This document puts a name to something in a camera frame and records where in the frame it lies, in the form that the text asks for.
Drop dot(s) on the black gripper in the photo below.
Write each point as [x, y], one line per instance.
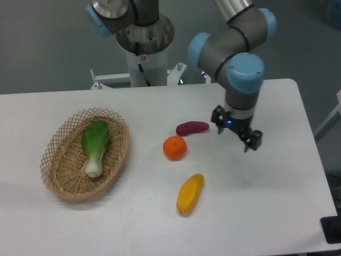
[238, 121]

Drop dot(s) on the purple sweet potato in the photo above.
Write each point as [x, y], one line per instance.
[191, 127]

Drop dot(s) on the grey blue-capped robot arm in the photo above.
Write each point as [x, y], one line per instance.
[226, 58]

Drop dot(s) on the orange tangerine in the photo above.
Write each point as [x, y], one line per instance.
[175, 148]

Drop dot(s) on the yellow mango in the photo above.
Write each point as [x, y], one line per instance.
[189, 194]

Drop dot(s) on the white furniture leg right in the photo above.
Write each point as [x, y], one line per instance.
[330, 121]

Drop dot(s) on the black device at table edge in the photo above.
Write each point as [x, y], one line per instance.
[331, 229]

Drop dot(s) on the green bok choy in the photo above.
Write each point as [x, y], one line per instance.
[95, 140]

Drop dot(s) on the blue object top right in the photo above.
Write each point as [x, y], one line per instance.
[333, 13]

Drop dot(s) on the woven wicker basket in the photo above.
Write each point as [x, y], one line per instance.
[63, 164]

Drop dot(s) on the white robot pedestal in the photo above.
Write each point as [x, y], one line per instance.
[146, 49]

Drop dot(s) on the white metal mounting frame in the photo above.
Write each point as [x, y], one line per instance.
[174, 77]

